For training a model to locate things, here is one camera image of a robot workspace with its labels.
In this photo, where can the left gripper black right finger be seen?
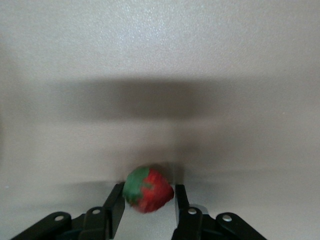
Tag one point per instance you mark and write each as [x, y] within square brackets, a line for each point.
[185, 220]

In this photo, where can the small red strawberry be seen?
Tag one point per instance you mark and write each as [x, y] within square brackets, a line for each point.
[155, 192]

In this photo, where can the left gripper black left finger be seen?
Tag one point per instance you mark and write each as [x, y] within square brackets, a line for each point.
[112, 212]

